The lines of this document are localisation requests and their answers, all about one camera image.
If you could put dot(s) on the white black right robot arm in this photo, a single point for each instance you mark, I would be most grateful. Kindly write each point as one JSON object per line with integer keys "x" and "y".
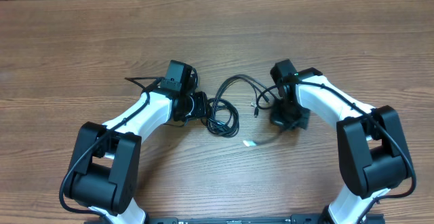
{"x": 373, "y": 155}

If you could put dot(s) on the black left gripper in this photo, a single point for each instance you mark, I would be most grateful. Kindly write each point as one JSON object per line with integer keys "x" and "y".
{"x": 200, "y": 105}

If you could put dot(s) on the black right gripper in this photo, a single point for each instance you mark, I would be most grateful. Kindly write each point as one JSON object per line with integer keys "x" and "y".
{"x": 292, "y": 117}

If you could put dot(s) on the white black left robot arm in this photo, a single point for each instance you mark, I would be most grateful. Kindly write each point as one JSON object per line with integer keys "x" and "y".
{"x": 103, "y": 171}

